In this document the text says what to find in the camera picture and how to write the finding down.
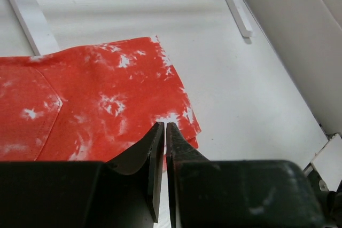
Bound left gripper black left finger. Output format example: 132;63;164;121
1;122;164;227

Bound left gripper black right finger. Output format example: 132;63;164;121
166;123;325;227

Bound orange white-speckled trousers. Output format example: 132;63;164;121
1;37;201;161

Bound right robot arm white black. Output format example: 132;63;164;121
307;170;341;227

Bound white clothes rack with metal bar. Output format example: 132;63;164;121
9;0;253;56

